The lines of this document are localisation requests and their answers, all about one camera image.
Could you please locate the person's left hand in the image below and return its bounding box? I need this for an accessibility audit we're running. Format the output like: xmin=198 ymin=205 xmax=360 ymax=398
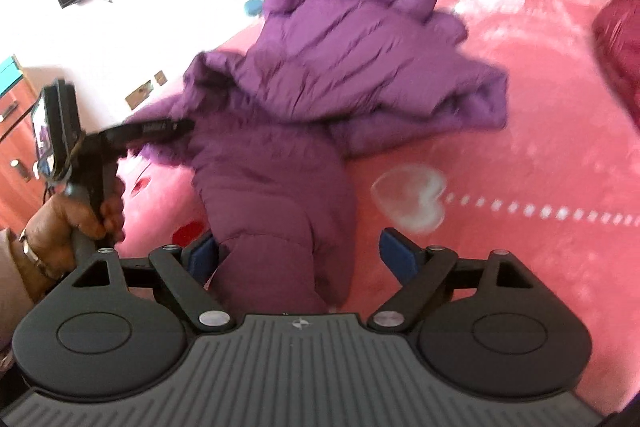
xmin=22 ymin=177 xmax=127 ymax=282

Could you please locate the person's left forearm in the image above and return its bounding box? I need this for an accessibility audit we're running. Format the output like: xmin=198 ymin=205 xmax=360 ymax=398
xmin=0 ymin=227 xmax=38 ymax=373

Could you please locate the large wall socket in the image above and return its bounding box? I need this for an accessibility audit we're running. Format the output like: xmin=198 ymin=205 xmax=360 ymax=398
xmin=125 ymin=79 xmax=155 ymax=110

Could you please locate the red down jacket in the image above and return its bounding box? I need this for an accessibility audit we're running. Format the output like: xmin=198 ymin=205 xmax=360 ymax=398
xmin=591 ymin=0 xmax=640 ymax=132

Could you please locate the pink plush blanket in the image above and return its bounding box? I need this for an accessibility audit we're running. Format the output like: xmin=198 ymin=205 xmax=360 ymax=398
xmin=115 ymin=0 xmax=640 ymax=418

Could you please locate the wooden cabinet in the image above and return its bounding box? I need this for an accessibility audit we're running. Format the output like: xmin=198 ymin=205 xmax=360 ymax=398
xmin=0 ymin=54 xmax=56 ymax=228

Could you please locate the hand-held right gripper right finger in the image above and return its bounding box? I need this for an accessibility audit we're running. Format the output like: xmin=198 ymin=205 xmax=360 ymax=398
xmin=367 ymin=227 xmax=534 ymax=334

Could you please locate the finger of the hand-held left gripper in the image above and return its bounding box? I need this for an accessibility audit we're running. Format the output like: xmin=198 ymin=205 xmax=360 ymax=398
xmin=107 ymin=118 xmax=196 ymax=146

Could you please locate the metal wristwatch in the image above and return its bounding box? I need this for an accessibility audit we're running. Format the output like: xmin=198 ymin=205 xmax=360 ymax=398
xmin=19 ymin=229 xmax=57 ymax=282

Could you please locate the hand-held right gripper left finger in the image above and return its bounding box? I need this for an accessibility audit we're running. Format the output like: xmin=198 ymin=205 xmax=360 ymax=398
xmin=71 ymin=229 xmax=236 ymax=334

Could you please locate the purple down jacket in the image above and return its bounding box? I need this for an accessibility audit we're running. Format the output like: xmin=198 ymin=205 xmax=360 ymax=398
xmin=125 ymin=0 xmax=510 ymax=315

